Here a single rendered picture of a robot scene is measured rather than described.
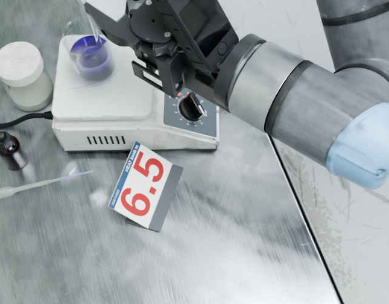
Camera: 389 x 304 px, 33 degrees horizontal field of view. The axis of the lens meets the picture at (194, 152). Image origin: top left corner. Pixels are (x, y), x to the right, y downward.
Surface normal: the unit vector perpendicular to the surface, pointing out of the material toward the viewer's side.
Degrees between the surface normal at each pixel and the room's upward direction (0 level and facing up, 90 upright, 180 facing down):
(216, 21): 61
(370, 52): 51
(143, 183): 40
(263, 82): 27
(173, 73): 89
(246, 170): 0
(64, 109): 0
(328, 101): 11
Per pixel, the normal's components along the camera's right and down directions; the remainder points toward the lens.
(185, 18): 0.67, 0.24
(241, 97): -0.54, 0.43
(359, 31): -0.31, 0.41
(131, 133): -0.01, 0.89
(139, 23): -0.06, -0.46
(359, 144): -0.37, 0.11
